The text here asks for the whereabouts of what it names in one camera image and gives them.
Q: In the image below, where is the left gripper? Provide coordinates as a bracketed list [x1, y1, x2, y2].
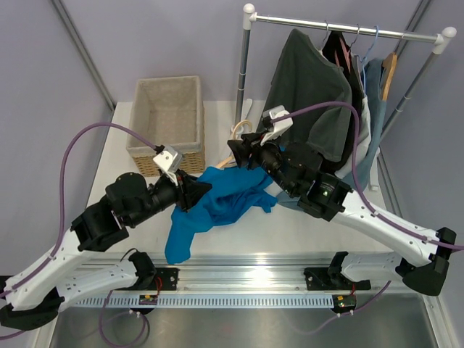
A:
[128, 169, 212, 228]

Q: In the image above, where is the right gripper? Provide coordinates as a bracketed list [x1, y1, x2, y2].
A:
[228, 130, 297, 196]

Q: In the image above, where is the light wooden hanger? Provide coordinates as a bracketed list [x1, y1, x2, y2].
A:
[215, 120, 253, 170]

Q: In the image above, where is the bright blue t shirt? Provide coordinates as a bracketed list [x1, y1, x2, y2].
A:
[165, 167, 278, 264]

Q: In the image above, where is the dark grey t shirt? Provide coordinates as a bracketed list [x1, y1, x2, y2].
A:
[264, 29, 352, 173]

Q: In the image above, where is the white plastic hanger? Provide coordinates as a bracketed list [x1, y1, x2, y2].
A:
[318, 20, 330, 56]

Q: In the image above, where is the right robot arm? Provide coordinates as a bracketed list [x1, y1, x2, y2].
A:
[228, 133, 456, 297]

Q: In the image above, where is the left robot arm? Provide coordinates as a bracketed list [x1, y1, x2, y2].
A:
[1, 170, 212, 331]

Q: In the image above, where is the pink hanger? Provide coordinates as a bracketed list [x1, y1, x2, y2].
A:
[334, 33, 351, 73]

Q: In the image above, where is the black t shirt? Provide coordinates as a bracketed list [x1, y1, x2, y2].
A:
[323, 31, 362, 173]

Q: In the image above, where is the steel blue t shirt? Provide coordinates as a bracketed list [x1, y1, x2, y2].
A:
[330, 60, 386, 188]

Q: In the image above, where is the brown wooden hanger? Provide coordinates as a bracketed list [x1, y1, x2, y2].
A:
[381, 52, 397, 102]

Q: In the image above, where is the wicker laundry basket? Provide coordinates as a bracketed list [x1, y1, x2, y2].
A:
[129, 75, 206, 174]

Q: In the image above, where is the metal clothes rack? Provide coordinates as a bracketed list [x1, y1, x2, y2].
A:
[231, 1, 457, 140]

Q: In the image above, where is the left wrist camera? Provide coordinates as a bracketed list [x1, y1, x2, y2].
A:
[153, 146, 183, 173]

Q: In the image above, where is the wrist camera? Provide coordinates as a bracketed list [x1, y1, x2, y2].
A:
[260, 105, 293, 145]
[153, 146, 183, 173]

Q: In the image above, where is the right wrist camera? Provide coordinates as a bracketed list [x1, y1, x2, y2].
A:
[260, 105, 293, 145]

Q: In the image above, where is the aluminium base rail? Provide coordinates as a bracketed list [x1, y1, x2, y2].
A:
[46, 252, 403, 294]

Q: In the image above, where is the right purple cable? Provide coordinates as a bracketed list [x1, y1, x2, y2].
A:
[278, 101, 464, 252]

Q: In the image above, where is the purple cable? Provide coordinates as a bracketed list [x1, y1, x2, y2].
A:
[0, 122, 162, 339]
[278, 101, 464, 252]

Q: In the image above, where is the slotted cable duct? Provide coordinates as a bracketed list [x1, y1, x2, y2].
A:
[73, 292, 334, 309]

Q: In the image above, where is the blue wire hanger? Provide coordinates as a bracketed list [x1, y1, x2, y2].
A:
[359, 25, 380, 96]

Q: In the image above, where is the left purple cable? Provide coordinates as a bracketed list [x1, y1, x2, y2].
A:
[0, 122, 162, 339]

